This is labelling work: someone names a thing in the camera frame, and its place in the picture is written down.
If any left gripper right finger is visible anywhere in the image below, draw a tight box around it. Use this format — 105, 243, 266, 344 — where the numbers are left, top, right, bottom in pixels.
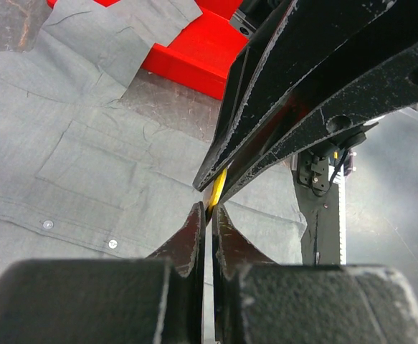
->
212, 206, 418, 343

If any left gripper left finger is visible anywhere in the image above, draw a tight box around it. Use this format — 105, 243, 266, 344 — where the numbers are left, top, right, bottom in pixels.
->
0, 203, 206, 343

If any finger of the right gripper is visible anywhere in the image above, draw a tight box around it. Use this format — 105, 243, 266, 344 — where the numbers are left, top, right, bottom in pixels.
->
193, 1, 390, 191
221, 44, 418, 201

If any yellow floral round brooch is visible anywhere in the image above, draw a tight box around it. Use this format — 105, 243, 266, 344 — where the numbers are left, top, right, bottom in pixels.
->
207, 168, 227, 211

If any grey shirt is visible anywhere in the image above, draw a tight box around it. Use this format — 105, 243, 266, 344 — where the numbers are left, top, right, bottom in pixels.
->
0, 0, 308, 309

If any red plastic bin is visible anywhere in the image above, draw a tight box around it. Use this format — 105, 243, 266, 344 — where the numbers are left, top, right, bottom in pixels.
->
43, 1, 247, 100

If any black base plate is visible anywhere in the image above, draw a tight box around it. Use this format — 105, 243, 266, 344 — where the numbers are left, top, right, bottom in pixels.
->
292, 150, 341, 265

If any grey slotted cable duct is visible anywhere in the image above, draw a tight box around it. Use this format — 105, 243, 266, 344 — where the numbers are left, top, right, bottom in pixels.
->
337, 168, 347, 264

